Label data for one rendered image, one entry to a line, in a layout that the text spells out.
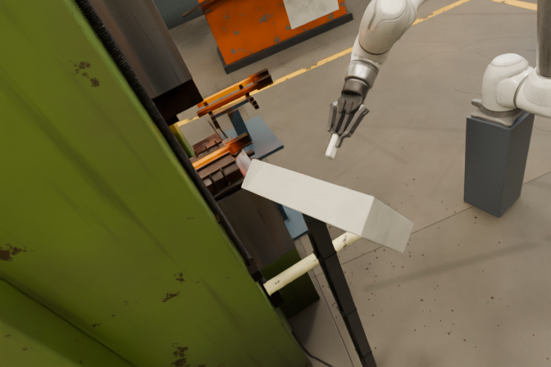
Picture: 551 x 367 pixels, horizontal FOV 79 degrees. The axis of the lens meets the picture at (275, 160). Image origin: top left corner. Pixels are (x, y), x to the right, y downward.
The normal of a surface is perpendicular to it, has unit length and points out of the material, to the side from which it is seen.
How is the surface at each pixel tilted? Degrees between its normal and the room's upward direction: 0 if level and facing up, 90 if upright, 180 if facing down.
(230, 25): 90
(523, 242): 0
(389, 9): 44
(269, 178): 30
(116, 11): 90
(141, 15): 90
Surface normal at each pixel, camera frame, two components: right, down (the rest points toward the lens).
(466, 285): -0.31, -0.74
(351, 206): -0.58, -0.32
